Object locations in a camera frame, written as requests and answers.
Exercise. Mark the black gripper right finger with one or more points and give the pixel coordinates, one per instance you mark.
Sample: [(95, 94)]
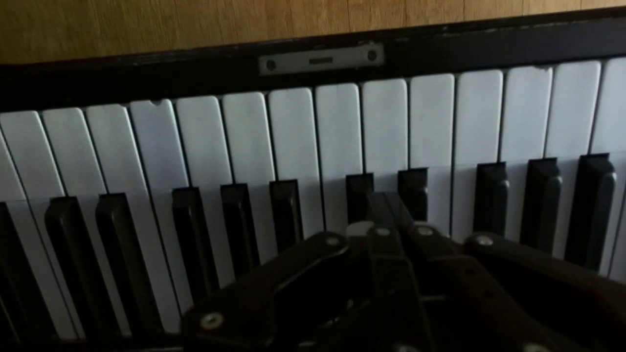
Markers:
[(508, 286)]

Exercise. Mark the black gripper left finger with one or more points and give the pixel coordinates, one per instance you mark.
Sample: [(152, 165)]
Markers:
[(293, 286)]

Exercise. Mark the black piano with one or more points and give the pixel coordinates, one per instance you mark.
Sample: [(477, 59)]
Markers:
[(293, 129)]

